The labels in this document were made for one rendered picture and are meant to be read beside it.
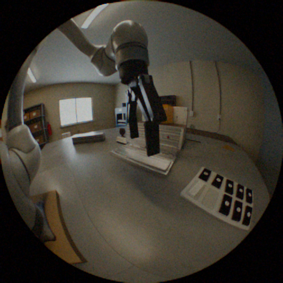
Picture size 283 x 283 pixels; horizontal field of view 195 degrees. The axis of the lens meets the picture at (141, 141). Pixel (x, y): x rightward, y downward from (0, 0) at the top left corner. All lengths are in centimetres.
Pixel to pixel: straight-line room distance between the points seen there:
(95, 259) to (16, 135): 43
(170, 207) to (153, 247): 15
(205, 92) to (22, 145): 256
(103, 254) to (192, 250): 23
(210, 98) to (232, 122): 75
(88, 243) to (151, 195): 28
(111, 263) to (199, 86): 257
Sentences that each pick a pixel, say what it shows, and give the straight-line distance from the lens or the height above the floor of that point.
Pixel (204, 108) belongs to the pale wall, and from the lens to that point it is 225.
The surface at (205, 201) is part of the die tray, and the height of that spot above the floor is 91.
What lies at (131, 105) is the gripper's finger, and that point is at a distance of 25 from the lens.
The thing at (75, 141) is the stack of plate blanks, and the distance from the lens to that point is 109.
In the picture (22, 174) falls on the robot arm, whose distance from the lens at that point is 35.
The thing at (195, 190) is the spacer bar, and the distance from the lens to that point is 39.
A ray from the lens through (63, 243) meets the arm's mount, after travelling 34.
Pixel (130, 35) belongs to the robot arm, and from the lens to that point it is 26.
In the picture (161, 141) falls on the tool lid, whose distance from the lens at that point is 57.
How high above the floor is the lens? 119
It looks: 19 degrees down
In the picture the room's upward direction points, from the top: straight up
